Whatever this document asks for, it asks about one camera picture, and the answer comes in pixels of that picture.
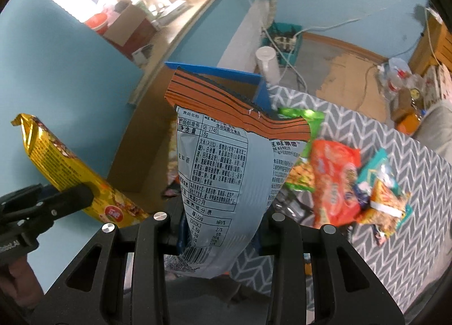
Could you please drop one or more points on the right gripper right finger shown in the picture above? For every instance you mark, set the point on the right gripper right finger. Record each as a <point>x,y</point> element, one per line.
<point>281,237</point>

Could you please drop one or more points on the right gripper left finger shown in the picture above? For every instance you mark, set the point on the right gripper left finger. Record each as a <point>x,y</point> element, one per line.
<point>159,235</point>

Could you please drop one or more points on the black snack packet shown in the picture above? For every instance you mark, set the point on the black snack packet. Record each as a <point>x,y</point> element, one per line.
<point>288,203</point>

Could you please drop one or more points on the green pea snack bag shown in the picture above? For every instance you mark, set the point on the green pea snack bag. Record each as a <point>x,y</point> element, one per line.
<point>301,177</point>

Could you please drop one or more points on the gold foil snack bag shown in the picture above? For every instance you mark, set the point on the gold foil snack bag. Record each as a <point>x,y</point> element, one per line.
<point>63,169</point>

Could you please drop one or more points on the red-orange snack bag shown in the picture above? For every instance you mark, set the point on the red-orange snack bag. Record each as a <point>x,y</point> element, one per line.
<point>335,168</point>

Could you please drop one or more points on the orange white snack bag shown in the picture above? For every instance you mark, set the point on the orange white snack bag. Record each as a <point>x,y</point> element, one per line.
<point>229,175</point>

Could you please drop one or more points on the teal cartoon snack bag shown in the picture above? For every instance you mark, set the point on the teal cartoon snack bag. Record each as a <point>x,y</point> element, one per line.
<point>378,167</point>

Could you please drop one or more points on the clear noodle snack bag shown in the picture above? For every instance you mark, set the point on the clear noodle snack bag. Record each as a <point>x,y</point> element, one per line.
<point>385,209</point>

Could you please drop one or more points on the person's left hand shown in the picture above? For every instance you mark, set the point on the person's left hand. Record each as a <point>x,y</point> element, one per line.
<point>19,281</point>

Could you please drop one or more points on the person's grey trousers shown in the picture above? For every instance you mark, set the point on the person's grey trousers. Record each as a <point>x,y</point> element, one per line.
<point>219,300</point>

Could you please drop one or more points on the grey chevron table mat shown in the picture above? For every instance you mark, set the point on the grey chevron table mat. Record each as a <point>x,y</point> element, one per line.
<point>403,261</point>

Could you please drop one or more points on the blue cardboard box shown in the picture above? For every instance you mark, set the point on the blue cardboard box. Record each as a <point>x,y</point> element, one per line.
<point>146,155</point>

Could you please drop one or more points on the orange juice bottle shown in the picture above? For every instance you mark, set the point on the orange juice bottle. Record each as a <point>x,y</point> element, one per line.
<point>410,123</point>

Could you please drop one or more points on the white kettle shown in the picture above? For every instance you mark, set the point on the white kettle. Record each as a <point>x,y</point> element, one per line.
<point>268,65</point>

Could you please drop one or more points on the teal crate with power strip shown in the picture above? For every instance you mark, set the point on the teal crate with power strip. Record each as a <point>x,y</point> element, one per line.
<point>286,40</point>

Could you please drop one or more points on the clear water bottle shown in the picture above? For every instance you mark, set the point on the clear water bottle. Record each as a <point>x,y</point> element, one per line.
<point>396,80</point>

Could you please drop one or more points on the red bucket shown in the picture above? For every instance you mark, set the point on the red bucket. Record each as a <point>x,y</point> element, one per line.
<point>98,23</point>

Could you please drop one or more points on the brown cardboard box on sill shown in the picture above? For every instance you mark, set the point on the brown cardboard box on sill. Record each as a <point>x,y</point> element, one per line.
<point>130,31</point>

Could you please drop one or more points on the wooden windowsill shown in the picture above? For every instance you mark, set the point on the wooden windowsill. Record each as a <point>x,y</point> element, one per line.
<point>164,43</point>

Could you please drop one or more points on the wooden headboard shelf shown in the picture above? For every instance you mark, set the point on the wooden headboard shelf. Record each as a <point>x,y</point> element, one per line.
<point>433,48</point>

